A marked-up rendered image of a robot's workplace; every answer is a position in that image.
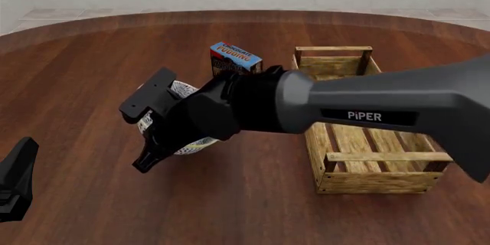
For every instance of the wooden slat tray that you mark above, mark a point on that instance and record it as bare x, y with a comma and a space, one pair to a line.
377, 183

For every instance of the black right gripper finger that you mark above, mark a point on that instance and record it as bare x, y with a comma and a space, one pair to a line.
149, 159

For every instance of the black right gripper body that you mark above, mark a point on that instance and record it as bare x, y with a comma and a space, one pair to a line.
166, 125

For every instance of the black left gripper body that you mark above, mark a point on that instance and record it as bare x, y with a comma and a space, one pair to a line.
11, 207

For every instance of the chocolate pudding box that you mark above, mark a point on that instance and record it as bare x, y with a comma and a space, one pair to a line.
234, 55

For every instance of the black white patterned bowl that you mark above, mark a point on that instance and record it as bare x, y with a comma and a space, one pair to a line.
184, 88

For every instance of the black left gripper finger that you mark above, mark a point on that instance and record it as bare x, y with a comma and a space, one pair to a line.
19, 167

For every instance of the grey and black right robot arm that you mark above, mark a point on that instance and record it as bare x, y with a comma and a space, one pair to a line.
367, 95

